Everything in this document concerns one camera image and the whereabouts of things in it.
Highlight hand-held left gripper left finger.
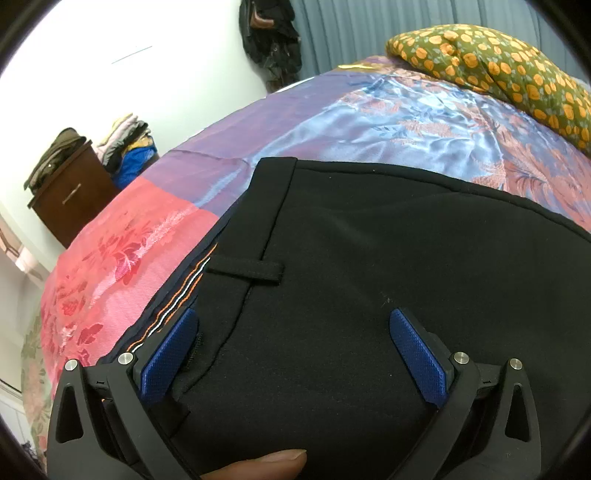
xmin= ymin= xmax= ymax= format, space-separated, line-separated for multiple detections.
xmin=46 ymin=307 xmax=205 ymax=480

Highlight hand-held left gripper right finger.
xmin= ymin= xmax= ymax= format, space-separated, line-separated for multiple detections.
xmin=389 ymin=308 xmax=544 ymax=480

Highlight black pants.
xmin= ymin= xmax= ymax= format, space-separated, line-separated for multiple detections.
xmin=99 ymin=157 xmax=591 ymax=480

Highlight person's left hand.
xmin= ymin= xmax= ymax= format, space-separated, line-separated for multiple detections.
xmin=198 ymin=449 xmax=308 ymax=480

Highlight multicolour satin bedspread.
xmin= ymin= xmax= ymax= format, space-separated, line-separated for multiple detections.
xmin=21 ymin=54 xmax=591 ymax=462

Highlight brown wooden cabinet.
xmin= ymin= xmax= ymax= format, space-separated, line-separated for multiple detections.
xmin=27 ymin=138 xmax=122 ymax=250

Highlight pile of folded clothes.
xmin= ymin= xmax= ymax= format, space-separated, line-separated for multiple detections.
xmin=95 ymin=112 xmax=151 ymax=174

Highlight olive jacket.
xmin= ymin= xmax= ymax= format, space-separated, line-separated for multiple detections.
xmin=24 ymin=128 xmax=88 ymax=197

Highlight mustard floral quilt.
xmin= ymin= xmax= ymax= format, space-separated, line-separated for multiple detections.
xmin=385 ymin=24 xmax=591 ymax=155

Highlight dark hanging clothes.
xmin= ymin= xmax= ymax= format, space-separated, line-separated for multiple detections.
xmin=239 ymin=0 xmax=303 ymax=93

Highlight grey-blue curtain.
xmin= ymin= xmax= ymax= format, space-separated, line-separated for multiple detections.
xmin=293 ymin=0 xmax=591 ymax=79

